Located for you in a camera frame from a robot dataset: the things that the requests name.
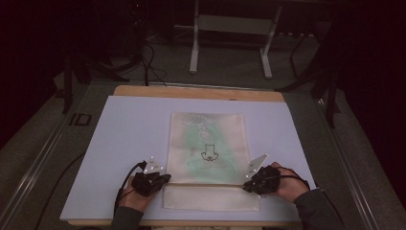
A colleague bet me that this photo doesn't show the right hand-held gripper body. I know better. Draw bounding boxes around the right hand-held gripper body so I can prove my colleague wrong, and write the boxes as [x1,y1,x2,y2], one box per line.
[244,153,282,196]

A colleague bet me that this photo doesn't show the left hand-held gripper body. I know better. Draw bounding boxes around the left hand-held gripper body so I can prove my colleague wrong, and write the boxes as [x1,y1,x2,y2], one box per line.
[130,155,165,197]

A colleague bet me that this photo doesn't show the person's left hand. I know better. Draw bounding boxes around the person's left hand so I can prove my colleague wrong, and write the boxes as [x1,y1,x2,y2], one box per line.
[118,176,158,214]

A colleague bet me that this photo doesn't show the person's right hand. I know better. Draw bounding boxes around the person's right hand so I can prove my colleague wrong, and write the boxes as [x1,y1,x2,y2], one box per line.
[269,161,311,204]

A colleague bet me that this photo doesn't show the light blue table mat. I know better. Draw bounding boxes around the light blue table mat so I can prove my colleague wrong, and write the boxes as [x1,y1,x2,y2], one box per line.
[59,95,321,222]

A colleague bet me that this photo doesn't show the black tripod stand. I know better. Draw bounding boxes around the black tripod stand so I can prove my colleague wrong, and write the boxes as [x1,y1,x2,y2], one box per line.
[275,30,343,129]
[61,52,130,115]

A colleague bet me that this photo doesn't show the white metal stand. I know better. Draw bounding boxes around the white metal stand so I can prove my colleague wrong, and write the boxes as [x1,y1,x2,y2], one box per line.
[189,0,283,81]

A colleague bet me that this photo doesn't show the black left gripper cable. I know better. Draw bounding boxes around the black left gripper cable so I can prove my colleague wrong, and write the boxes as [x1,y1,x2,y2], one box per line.
[113,160,148,216]

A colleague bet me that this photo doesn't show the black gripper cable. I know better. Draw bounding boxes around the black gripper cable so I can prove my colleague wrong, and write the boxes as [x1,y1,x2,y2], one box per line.
[276,166,346,226]
[113,160,148,216]

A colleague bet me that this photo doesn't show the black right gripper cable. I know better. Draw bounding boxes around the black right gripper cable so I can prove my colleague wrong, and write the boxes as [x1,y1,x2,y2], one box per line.
[276,166,346,226]

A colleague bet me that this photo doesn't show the metal floor rail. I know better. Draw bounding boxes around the metal floor rail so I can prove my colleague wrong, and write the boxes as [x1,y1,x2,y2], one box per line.
[314,95,381,230]
[0,90,84,226]

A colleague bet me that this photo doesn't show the black floor cable bundle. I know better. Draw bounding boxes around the black floor cable bundle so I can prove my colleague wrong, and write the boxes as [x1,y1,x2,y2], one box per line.
[139,39,169,88]

